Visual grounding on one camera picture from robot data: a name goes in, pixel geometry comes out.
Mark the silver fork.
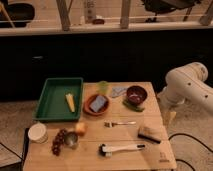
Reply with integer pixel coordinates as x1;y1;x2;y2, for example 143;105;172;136
104;121;136;128

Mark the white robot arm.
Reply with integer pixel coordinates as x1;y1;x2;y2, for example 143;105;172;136
157;62;213;127

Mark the green plastic cup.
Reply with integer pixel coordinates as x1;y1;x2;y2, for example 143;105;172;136
98;81;108;95

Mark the small metal cup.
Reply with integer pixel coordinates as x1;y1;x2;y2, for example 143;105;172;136
64;132;78;149

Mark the grey folded cloth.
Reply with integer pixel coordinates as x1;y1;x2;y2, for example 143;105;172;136
111;87;127;98

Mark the blue sponge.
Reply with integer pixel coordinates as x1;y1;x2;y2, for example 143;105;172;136
89;95;107;113

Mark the green pea pod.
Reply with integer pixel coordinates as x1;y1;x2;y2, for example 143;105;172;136
122;100;144;112

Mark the dark red bowl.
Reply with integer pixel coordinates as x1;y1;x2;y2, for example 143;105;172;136
126;86;147;105

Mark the yellow corn piece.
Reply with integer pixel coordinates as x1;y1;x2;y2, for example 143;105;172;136
65;94;75;112

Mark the green plastic tray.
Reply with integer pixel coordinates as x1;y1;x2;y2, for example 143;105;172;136
34;78;83;122

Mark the wooden block brush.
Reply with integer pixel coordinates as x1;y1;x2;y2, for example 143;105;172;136
138;127;161;144

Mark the red grape bunch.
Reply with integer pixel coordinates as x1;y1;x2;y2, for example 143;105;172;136
51;129;67;156

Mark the black office chair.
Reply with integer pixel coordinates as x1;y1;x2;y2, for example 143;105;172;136
141;0;201;23

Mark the black cable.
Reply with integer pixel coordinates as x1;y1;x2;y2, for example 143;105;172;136
168;132;213;171

